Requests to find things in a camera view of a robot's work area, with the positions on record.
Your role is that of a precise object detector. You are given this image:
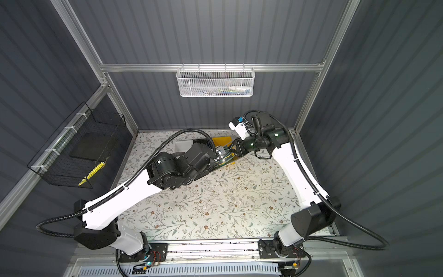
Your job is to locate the grey perforated cable spool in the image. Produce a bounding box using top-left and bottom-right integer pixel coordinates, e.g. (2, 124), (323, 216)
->
(214, 144), (239, 169)

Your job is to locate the yellow cable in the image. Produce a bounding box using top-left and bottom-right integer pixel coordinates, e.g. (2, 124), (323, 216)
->
(216, 147), (239, 165)

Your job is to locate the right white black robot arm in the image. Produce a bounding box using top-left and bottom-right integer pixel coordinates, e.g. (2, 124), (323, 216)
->
(229, 110), (389, 256)

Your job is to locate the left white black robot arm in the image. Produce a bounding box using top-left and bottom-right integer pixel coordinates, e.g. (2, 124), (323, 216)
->
(36, 128), (218, 256)

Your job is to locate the black plastic bin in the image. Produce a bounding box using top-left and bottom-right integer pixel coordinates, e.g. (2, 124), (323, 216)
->
(193, 138), (211, 147)

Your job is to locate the yellow plastic bin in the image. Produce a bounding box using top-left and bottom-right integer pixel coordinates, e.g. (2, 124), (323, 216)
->
(212, 136), (234, 148)

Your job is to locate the white plastic bin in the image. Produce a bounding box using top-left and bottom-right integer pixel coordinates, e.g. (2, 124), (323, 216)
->
(174, 140), (194, 152)

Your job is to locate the floral table mat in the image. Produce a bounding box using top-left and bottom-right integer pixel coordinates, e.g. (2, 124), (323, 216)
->
(119, 151), (301, 241)

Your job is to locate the yellow black tool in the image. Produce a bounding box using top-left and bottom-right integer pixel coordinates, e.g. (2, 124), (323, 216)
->
(78, 162), (106, 187)

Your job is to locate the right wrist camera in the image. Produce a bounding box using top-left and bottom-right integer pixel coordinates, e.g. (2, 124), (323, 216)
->
(228, 117), (249, 140)

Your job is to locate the white wire mesh basket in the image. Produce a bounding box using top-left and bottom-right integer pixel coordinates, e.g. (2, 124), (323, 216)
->
(176, 69), (256, 98)

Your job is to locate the black wire mesh basket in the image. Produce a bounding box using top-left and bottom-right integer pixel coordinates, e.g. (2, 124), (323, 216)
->
(27, 103), (126, 189)

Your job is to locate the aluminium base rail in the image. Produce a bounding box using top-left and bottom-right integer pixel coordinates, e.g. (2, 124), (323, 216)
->
(69, 237), (354, 267)

